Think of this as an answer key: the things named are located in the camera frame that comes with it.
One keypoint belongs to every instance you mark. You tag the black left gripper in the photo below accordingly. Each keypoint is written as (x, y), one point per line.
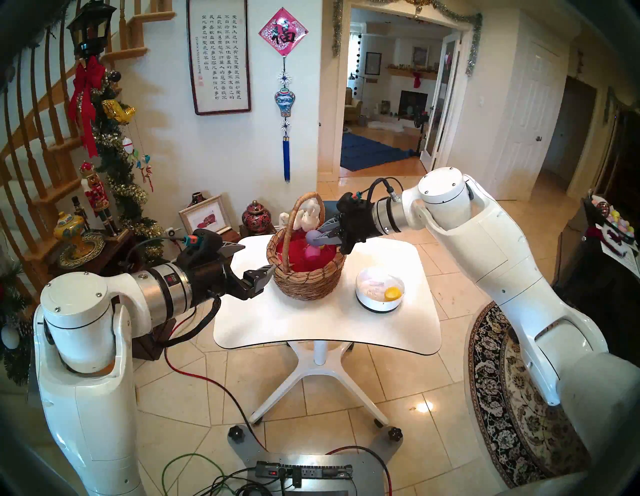
(210, 280)

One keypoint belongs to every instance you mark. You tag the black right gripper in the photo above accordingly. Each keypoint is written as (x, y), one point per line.
(357, 225)

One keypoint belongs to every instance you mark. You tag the purple easter egg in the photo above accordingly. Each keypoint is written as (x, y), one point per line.
(313, 237)

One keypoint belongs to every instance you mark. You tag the pink easter egg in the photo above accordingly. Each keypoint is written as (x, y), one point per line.
(312, 252)

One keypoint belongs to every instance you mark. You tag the yellow easter egg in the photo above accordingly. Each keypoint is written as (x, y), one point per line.
(393, 294)

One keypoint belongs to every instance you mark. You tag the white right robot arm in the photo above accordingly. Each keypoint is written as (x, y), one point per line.
(500, 260)

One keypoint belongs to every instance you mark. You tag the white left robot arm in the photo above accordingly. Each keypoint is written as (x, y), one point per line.
(80, 310)

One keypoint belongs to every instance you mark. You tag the red shredded basket filling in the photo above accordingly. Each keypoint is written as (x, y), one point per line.
(297, 257)

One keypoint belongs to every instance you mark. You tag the white egg tree ornament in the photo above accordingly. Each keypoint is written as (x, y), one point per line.
(128, 146)

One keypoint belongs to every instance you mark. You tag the blue open box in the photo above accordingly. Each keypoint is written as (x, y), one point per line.
(330, 207)

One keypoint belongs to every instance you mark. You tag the white plush bunny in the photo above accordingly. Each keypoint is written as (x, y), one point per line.
(305, 220)

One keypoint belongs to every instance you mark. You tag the red cloisonne lidded jar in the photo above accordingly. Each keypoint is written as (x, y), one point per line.
(256, 219)

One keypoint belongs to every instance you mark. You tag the framed red shoe picture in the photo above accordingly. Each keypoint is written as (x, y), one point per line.
(205, 217)

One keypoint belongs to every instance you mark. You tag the white round bowl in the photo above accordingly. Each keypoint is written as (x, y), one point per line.
(372, 302)

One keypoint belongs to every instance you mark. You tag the small dark vase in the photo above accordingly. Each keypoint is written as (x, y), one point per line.
(197, 198)

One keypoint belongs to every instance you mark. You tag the blue area rug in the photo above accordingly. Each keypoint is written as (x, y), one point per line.
(367, 152)

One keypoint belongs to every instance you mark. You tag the white fluffy rug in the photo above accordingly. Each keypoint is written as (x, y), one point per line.
(385, 126)

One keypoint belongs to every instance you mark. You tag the dark wood side table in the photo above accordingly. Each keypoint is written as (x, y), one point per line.
(150, 350)

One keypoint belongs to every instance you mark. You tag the tan armchair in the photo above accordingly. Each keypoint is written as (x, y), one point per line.
(352, 107)

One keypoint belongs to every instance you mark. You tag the colourful hanging bird ornaments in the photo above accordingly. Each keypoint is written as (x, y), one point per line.
(145, 167)

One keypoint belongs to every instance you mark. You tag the blue vase tassel hanging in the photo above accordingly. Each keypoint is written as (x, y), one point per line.
(284, 102)

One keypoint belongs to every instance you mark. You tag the black fireplace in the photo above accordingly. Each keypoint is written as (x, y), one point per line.
(413, 105)

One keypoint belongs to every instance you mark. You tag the ornate decorative plate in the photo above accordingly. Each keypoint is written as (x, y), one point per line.
(91, 248)

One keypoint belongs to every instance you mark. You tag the green tinsel stair garland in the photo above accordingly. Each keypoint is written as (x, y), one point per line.
(120, 167)

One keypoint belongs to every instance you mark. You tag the red nutcracker figure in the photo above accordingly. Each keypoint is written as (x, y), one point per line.
(96, 192)

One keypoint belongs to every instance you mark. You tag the black base knob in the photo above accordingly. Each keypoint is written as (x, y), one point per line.
(236, 434)
(395, 434)

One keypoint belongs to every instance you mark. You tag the white glass french door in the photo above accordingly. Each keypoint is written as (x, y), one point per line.
(440, 100)

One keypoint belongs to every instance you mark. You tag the small black nutcracker figure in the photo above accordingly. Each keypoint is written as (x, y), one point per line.
(80, 212)

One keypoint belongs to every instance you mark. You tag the small black framed picture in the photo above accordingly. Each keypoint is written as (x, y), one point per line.
(373, 63)

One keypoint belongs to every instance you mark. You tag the red christmas stocking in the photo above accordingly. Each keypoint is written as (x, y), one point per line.
(417, 80)

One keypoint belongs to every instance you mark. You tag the yellow cloisonne urn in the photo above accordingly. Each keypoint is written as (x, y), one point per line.
(69, 227)

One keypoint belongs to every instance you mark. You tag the framed mantel painting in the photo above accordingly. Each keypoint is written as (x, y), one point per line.
(420, 56)

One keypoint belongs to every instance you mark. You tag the gold foil ornament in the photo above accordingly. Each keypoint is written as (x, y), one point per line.
(118, 111)

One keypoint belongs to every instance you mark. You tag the wooden staircase railing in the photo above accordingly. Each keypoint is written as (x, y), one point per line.
(57, 192)

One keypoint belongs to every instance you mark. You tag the red diamond fu decoration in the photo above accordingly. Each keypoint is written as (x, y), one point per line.
(283, 31)

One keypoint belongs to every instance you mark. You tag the framed Chinese calligraphy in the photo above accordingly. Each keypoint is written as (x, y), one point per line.
(218, 55)

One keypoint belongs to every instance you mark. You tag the black power strip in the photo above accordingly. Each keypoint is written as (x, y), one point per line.
(315, 471)

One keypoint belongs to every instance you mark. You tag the white panel door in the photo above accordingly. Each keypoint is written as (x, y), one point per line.
(527, 125)

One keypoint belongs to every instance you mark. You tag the large oriental floral rug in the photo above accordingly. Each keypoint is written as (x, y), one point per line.
(490, 400)

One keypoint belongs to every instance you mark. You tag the silver tinsel doorway garland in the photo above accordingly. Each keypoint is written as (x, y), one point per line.
(474, 47)

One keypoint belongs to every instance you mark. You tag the red ribbon bow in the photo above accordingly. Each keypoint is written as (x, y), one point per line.
(87, 82)

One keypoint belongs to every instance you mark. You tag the decorated christmas tree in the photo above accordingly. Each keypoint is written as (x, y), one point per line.
(17, 360)

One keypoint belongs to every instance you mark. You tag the black tray of eggs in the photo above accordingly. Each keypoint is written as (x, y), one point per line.
(612, 220)

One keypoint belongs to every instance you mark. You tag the black lantern lamp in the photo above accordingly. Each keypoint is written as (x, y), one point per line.
(91, 27)

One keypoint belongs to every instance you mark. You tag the white paper sheet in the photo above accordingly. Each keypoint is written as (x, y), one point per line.
(625, 257)

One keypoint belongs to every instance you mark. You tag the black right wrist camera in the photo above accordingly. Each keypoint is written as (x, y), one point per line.
(350, 200)

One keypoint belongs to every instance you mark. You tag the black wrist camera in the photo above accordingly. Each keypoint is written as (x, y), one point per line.
(350, 200)
(202, 242)

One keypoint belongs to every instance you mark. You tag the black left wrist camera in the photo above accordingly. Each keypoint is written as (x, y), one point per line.
(202, 242)

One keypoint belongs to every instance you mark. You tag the white table pedestal base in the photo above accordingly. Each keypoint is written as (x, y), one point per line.
(320, 365)

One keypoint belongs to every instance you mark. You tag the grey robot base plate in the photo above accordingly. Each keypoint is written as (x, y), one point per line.
(365, 475)

